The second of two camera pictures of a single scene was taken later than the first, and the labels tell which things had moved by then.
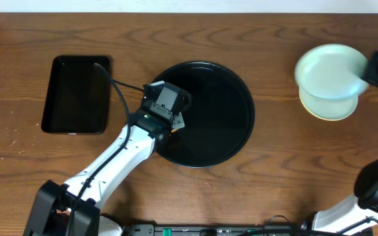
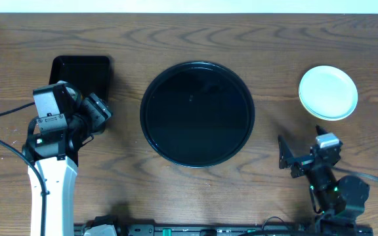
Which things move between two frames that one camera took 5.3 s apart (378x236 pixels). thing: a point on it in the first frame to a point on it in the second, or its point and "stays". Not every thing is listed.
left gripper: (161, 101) to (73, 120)
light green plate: (329, 109) stays
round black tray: (219, 121) stays
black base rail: (237, 229) stays
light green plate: (331, 71) to (328, 92)
